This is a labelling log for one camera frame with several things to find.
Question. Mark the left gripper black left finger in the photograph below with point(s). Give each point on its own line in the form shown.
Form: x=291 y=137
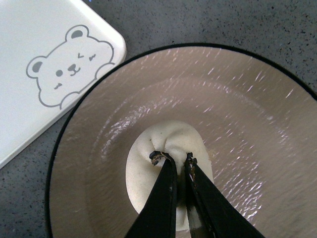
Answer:
x=158 y=217

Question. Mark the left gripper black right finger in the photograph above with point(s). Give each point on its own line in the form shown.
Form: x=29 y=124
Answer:
x=210 y=214

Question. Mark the beige plate black rim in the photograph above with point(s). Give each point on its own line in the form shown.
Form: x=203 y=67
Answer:
x=258 y=124

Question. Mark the white bear print tray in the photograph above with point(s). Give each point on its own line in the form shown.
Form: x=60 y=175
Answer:
x=51 y=53

